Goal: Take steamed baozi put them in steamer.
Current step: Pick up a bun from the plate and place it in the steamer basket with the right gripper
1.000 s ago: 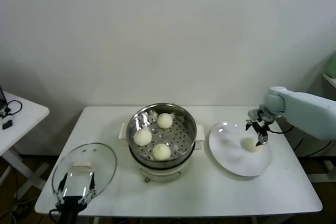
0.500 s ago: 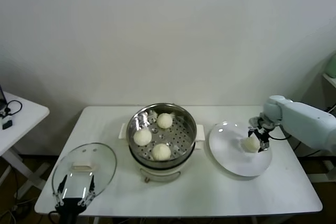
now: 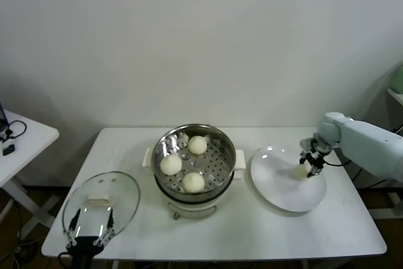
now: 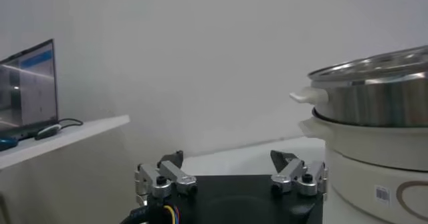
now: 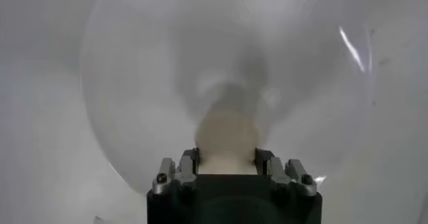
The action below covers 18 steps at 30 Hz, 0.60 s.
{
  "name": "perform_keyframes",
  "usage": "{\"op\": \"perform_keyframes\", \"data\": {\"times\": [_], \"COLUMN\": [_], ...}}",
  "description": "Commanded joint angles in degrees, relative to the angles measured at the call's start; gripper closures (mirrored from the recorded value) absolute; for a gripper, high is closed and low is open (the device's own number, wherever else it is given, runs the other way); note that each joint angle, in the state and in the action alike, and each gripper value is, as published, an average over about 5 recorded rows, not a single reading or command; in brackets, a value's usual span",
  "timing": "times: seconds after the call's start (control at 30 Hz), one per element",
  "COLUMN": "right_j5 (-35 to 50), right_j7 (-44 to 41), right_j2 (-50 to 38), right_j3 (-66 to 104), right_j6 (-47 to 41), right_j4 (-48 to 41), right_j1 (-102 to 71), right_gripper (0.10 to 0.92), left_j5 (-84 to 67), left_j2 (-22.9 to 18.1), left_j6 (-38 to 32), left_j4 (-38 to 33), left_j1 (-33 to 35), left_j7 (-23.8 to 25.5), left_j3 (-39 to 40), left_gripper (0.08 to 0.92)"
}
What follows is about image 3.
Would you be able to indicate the stainless steel steamer basket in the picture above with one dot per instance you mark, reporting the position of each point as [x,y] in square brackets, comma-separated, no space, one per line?
[167,143]

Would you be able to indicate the white furniture foot bar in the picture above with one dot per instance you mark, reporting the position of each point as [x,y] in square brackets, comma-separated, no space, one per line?
[385,214]

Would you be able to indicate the small white folding table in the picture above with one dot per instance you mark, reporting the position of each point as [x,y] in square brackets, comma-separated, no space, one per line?
[31,143]

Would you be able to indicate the white steamed baozi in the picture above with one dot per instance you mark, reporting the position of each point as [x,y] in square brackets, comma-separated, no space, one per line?
[299,173]
[171,165]
[193,182]
[197,145]

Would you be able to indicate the round glass pot lid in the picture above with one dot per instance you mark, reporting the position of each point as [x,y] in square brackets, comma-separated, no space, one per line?
[100,187]

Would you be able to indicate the white electric cooker pot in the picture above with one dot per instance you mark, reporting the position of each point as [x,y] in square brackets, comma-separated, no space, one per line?
[189,210]

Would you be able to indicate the small black box device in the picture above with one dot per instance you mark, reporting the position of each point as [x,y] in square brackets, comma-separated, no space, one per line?
[8,150]

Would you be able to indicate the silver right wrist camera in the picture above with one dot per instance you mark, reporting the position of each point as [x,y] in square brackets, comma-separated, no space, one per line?
[305,143]

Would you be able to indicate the white shelf board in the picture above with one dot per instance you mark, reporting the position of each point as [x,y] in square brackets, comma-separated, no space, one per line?
[396,95]

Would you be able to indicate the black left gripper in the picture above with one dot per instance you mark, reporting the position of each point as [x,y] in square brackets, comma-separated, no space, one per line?
[83,250]

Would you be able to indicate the white power strip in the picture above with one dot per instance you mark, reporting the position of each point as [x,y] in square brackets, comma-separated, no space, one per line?
[394,198]

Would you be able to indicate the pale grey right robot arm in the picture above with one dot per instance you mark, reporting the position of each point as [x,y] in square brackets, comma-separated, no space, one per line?
[365,146]

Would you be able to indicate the white round plate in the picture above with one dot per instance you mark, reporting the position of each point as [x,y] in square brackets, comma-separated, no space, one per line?
[270,187]

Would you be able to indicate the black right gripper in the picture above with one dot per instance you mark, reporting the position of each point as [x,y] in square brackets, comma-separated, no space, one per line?
[318,151]

